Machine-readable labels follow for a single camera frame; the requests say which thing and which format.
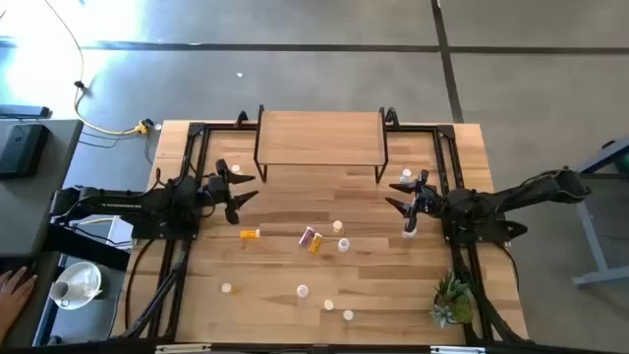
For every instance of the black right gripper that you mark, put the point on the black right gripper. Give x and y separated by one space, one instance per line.
427 201

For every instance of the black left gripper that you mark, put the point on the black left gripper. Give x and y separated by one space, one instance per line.
218 189

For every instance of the clear wide pill bottle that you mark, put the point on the clear wide pill bottle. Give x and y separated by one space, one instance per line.
343 244
409 234
302 291

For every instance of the orange pill bottle white cap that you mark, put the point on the orange pill bottle white cap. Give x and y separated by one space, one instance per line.
315 243
249 234
226 288

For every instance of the pink purple bottle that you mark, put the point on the pink purple bottle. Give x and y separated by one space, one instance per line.
306 236

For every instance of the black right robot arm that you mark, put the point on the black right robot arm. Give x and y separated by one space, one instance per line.
516 194

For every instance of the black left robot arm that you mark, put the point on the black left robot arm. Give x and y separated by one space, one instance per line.
123 204

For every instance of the wooden shelf with black legs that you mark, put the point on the wooden shelf with black legs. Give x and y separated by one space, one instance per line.
319 142

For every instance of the potted green succulent plant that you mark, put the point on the potted green succulent plant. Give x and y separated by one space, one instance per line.
452 300

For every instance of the white paper sheet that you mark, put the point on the white paper sheet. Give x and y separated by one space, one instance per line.
120 231

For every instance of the black flat bar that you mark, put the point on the black flat bar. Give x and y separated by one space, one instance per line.
83 246

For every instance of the grey desk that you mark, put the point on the grey desk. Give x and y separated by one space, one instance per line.
54 196

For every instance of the green round object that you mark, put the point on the green round object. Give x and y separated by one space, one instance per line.
625 162

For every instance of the black box device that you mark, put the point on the black box device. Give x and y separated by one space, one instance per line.
19 150

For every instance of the dark flat device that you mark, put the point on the dark flat device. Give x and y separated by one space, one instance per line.
24 111

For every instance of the person's hand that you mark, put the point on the person's hand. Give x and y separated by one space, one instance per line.
15 295

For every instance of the black metal table frame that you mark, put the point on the black metal table frame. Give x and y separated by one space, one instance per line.
196 130

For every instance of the silver metal bracket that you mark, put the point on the silver metal bracket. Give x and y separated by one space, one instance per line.
183 348
458 349

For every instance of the grey metal table frame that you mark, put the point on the grey metal table frame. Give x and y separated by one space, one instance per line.
593 241

